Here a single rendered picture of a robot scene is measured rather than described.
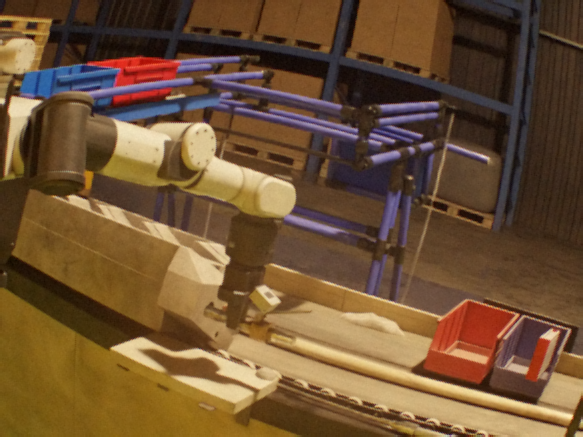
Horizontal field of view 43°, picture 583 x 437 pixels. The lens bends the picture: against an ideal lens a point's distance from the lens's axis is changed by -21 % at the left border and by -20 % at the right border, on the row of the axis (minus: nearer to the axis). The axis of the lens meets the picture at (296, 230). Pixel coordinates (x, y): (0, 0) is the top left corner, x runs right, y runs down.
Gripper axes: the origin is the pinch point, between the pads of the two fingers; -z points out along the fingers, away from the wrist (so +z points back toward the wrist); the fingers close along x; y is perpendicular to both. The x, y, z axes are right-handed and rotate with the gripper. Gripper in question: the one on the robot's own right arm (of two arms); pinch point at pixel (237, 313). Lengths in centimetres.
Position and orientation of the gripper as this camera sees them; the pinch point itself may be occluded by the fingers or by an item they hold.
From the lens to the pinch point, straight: 168.7
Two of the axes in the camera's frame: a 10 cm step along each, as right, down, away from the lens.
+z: 2.1, -9.6, -1.9
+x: 3.8, -1.0, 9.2
